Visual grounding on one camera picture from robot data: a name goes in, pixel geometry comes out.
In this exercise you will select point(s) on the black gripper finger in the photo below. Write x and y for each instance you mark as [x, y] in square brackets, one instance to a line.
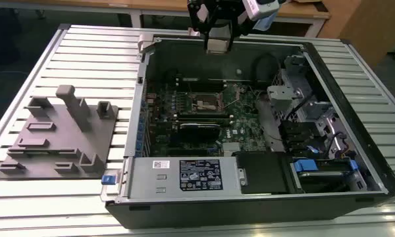
[205, 37]
[232, 37]

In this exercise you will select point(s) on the CPU with silver top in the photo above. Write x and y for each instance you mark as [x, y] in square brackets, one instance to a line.
[217, 44]

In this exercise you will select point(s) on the metal locking lever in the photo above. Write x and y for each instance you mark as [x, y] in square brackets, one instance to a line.
[190, 87]

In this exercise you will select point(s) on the CPU socket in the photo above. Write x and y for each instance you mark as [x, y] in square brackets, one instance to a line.
[206, 103]

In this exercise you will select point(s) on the grey plastic case hinge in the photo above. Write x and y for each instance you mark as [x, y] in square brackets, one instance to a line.
[146, 40]

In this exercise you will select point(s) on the wooden desk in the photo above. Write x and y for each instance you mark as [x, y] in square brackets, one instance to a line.
[304, 12]

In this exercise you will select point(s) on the silver perforated drive cage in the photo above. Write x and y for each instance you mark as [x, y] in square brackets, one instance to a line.
[298, 76]

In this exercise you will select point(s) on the grey flat support bar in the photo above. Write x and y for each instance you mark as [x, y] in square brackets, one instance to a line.
[266, 123]

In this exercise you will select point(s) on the green motherboard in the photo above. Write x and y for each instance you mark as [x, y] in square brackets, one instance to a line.
[250, 128]

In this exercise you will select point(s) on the black graphics card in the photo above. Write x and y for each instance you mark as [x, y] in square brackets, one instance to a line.
[198, 133]

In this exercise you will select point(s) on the wooden cabinet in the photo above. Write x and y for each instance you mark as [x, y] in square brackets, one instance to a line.
[369, 24]

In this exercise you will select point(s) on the black fan housing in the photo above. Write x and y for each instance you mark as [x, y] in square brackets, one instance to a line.
[300, 133]

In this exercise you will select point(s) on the silver chipset heatsink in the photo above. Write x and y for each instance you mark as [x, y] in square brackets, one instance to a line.
[232, 146]

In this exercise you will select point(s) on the hard disk in blue carrier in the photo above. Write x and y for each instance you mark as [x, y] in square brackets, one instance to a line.
[307, 165]

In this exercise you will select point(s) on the grey parts rack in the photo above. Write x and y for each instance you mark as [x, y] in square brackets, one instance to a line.
[66, 138]

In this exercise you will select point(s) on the black office chair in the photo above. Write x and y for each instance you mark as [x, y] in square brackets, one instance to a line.
[3, 37]

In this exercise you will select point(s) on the silver power supply unit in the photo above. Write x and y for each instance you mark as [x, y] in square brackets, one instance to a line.
[145, 182]

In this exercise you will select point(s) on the blue case latch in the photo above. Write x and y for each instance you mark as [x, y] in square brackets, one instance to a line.
[109, 179]

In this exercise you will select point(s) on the black PC case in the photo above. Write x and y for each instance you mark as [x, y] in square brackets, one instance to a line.
[217, 214]

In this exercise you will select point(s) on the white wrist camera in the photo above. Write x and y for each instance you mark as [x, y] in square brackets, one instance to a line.
[256, 11]

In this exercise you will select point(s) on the silver metal bracket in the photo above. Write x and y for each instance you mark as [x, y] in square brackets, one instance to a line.
[281, 95]

